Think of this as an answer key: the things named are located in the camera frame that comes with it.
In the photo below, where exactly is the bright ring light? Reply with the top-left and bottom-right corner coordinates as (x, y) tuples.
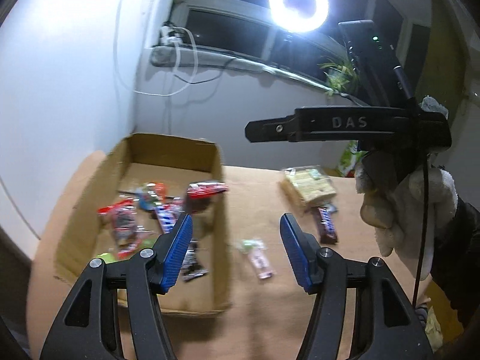
(268, 0), (329, 34)

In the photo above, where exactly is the pink white candy packet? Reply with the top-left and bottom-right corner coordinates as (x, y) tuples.
(238, 239), (275, 281)

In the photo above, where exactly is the red clear snack packet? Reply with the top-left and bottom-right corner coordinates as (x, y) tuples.
(97, 197), (144, 259)

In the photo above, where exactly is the right white gloved hand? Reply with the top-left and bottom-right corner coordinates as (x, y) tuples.
(354, 95), (461, 282)

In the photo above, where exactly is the sandwich bread pack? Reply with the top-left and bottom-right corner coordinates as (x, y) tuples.
(279, 166), (337, 211)

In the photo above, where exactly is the green potted plant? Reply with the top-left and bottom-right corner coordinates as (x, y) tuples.
(319, 60), (360, 96)

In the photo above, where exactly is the black white snack packet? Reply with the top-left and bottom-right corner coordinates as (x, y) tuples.
(181, 240), (208, 282)

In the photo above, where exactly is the white power strip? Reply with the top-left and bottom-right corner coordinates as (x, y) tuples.
(159, 25), (187, 47)

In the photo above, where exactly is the open cardboard box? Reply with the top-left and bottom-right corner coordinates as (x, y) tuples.
(52, 131), (233, 318)

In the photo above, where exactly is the brown Snickers bar Chinese label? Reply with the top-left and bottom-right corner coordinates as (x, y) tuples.
(154, 200), (184, 234)

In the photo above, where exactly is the Snickers bar on table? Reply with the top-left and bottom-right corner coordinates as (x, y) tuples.
(311, 207), (338, 245)

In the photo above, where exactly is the green snack bag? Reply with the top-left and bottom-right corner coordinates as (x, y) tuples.
(336, 141), (366, 178)

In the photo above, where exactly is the ring light tripod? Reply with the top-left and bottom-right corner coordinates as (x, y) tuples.
(268, 31), (299, 67)

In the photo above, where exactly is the white cabinet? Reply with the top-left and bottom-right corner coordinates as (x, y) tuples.
(1, 0), (148, 260)

